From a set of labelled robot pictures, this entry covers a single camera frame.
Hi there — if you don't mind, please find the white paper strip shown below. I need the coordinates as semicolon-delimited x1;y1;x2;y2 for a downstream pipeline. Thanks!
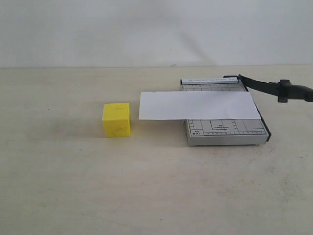
139;91;261;120

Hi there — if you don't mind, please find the grey paper cutter base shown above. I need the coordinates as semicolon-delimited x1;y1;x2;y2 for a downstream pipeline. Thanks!
180;75;271;146

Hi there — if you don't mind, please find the yellow foam cube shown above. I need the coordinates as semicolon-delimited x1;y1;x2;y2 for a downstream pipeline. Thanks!
102;103;131;138

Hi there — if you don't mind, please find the black cutter blade lever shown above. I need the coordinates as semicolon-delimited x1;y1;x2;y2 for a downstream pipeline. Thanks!
223;74;313;103

